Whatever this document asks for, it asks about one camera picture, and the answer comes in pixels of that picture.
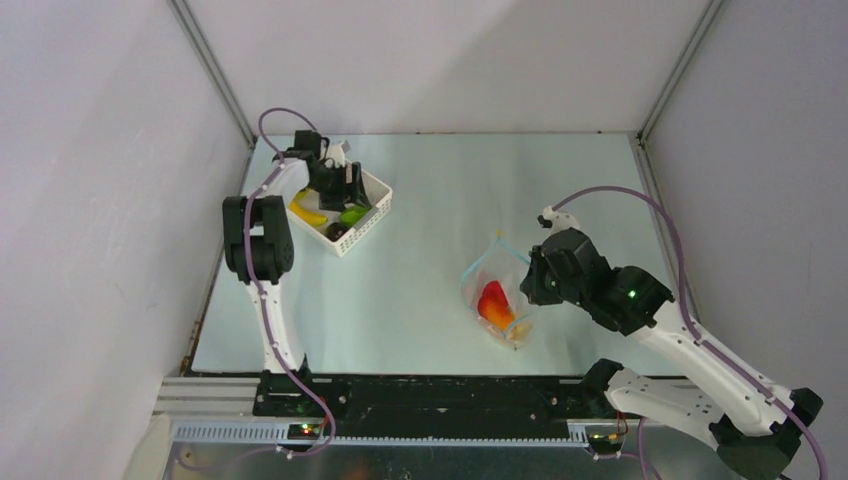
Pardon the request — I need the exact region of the green star fruit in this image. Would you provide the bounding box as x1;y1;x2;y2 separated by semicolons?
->
339;205;371;227

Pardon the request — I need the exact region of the orange red mango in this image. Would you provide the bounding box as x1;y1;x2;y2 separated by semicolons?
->
476;280;515;332

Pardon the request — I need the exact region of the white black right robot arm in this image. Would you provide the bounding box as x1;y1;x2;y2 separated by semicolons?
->
520;228;823;479

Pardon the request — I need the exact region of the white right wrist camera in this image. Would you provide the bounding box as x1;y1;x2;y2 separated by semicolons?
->
537;206;581;234

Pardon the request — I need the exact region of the yellow banana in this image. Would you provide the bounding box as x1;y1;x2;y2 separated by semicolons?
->
288;201;328;228

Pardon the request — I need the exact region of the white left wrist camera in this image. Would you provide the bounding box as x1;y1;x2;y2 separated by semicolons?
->
322;140;350;168

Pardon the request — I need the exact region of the dark purple fruit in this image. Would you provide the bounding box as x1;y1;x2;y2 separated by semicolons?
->
325;222;350;242

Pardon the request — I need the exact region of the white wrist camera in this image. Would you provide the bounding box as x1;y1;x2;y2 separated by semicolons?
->
322;140;350;168
537;206;581;234

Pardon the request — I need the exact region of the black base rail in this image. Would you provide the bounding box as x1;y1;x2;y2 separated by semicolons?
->
252;372;616;441

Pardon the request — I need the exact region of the yellow green fruit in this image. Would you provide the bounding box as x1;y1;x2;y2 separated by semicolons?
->
292;188;311;204

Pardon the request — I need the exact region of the clear zip bag blue zipper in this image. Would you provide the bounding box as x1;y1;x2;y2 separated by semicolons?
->
460;230;535;350

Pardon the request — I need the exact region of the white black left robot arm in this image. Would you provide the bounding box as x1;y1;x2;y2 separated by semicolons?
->
222;130;373;373

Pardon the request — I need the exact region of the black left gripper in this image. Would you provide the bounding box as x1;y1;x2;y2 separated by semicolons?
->
306;162;370;214

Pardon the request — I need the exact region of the white perforated plastic basket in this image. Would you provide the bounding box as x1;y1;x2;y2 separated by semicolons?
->
260;161;393;257

